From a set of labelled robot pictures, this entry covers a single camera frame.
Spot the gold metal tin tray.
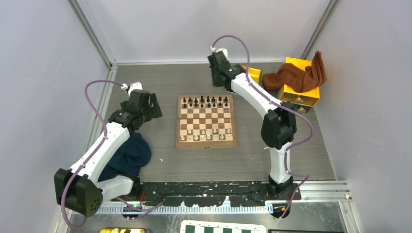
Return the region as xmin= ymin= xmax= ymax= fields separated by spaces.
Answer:
xmin=248 ymin=67 xmax=262 ymax=85

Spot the wooden chess board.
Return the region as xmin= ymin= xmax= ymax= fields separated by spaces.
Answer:
xmin=176 ymin=95 xmax=238 ymax=148

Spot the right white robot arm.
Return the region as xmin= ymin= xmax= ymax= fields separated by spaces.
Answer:
xmin=208 ymin=48 xmax=297 ymax=200

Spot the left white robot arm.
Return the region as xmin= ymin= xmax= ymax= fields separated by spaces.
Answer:
xmin=54 ymin=89 xmax=162 ymax=217

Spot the green checkered calibration board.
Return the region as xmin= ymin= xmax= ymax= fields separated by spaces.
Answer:
xmin=180 ymin=220 xmax=268 ymax=233

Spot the dark blue cloth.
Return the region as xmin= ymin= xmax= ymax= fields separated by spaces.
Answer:
xmin=98 ymin=133 xmax=152 ymax=182

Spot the brown cloth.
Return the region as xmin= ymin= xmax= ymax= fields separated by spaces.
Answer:
xmin=262 ymin=51 xmax=327 ymax=93

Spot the yellow drawer box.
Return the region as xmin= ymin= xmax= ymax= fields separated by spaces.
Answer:
xmin=275 ymin=57 xmax=320 ymax=114

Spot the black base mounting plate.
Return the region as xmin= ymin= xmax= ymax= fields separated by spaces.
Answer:
xmin=121 ymin=181 xmax=301 ymax=207

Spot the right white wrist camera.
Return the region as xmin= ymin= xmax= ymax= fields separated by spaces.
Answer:
xmin=210 ymin=46 xmax=229 ymax=60

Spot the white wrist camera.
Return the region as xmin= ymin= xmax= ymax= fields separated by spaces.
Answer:
xmin=210 ymin=46 xmax=229 ymax=60
xmin=121 ymin=82 xmax=143 ymax=96

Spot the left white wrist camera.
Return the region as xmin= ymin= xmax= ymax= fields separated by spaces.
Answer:
xmin=121 ymin=82 xmax=143 ymax=96

